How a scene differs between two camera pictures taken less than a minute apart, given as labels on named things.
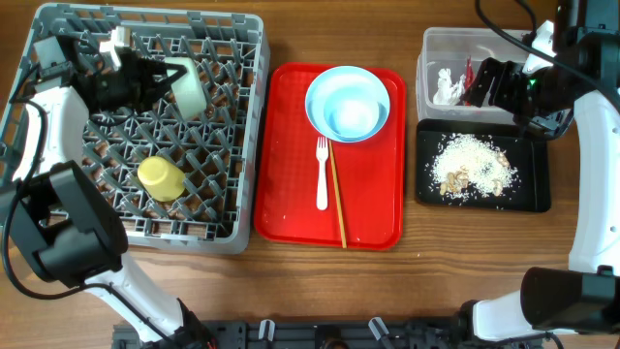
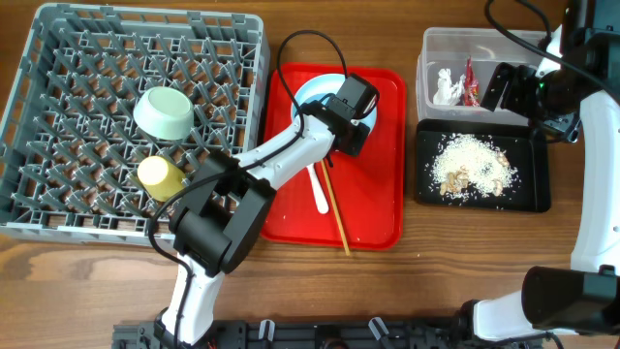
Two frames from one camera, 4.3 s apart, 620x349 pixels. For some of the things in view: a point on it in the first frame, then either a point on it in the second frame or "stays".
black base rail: x=363 y=333 stays
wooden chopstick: x=337 y=195 to x=335 y=207
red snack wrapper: x=469 y=78 stays
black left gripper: x=143 y=76 to x=355 y=147
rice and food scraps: x=467 y=165 stays
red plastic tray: x=294 y=194 stays
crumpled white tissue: x=448 y=93 stays
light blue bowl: x=347 y=105 to x=301 y=97
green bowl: x=189 y=90 to x=165 y=112
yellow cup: x=161 y=179 stays
